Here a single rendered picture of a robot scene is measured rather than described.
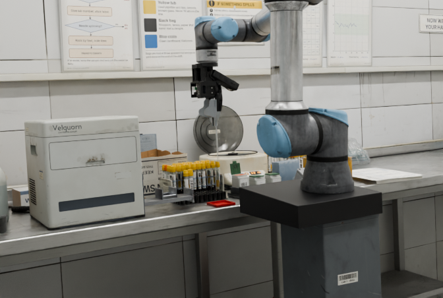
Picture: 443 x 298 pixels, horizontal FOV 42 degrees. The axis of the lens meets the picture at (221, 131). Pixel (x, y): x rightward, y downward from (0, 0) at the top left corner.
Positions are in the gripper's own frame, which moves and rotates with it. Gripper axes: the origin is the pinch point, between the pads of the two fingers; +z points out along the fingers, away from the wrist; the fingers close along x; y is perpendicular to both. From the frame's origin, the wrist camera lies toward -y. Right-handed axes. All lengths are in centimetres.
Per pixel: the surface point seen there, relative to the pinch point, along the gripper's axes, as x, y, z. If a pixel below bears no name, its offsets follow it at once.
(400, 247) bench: -43, -131, 74
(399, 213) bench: -43, -131, 56
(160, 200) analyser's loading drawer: 11.3, 26.8, 22.0
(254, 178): 6.0, -10.6, 19.9
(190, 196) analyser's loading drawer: 11.7, 16.7, 22.0
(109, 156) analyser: 12.6, 42.5, 7.3
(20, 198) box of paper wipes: -30, 60, 22
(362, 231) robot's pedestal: 54, -14, 30
